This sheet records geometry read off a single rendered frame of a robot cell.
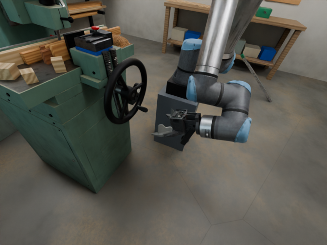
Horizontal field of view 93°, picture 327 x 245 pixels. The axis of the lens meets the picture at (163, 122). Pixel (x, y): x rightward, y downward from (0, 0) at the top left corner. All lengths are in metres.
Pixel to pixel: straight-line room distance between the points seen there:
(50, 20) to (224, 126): 0.74
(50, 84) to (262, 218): 1.49
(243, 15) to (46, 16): 0.81
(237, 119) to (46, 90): 0.65
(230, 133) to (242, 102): 0.11
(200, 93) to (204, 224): 0.96
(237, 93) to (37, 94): 0.67
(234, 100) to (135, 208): 0.97
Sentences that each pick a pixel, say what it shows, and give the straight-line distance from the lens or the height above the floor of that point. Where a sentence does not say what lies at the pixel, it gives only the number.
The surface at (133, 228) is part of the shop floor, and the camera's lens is 1.22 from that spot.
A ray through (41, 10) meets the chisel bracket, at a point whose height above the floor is 1.05.
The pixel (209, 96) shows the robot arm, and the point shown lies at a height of 0.90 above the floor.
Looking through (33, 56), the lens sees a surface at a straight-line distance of 0.81.
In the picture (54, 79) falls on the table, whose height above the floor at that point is 0.90.
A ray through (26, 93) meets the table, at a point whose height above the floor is 0.89.
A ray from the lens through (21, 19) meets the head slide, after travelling 0.89.
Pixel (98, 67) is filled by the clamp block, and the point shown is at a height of 0.92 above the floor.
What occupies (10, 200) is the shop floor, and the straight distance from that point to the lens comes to 1.55.
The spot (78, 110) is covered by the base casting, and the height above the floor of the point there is 0.73.
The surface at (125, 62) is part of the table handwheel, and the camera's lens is 0.61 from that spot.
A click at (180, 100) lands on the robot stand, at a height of 0.55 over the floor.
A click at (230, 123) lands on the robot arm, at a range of 0.57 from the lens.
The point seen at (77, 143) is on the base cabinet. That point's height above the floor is 0.56.
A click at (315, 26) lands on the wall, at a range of 4.01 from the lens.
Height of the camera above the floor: 1.20
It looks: 44 degrees down
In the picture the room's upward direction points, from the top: 8 degrees clockwise
